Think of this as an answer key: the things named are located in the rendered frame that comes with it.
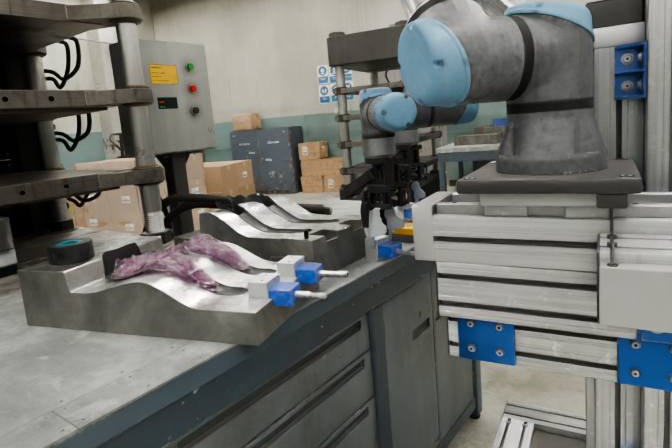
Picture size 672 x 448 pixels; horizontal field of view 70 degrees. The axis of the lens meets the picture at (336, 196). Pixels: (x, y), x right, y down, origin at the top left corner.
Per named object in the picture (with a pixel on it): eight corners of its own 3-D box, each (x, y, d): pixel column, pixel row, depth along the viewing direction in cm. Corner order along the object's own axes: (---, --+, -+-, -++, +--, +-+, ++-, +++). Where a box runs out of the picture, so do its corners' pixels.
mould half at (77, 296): (319, 288, 99) (315, 236, 98) (259, 346, 75) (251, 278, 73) (127, 280, 116) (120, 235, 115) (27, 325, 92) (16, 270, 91)
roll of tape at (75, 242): (93, 260, 93) (90, 242, 92) (45, 268, 90) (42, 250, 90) (96, 251, 100) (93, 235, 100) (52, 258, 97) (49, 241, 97)
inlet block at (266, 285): (333, 305, 82) (330, 274, 81) (322, 317, 77) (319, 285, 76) (264, 301, 86) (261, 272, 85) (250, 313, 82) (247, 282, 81)
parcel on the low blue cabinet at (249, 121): (263, 128, 850) (261, 112, 846) (252, 129, 821) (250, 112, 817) (243, 130, 869) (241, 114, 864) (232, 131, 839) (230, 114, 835)
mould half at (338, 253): (379, 250, 124) (375, 198, 122) (315, 281, 104) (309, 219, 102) (245, 235, 154) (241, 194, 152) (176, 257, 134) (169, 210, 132)
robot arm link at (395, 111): (433, 88, 95) (413, 92, 106) (379, 92, 93) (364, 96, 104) (435, 128, 96) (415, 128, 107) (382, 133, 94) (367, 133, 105)
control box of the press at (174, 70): (253, 399, 205) (210, 42, 183) (193, 440, 181) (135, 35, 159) (219, 386, 218) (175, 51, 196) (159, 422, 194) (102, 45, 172)
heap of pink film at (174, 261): (258, 264, 99) (254, 227, 98) (208, 295, 83) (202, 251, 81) (156, 262, 108) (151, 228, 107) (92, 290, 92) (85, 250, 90)
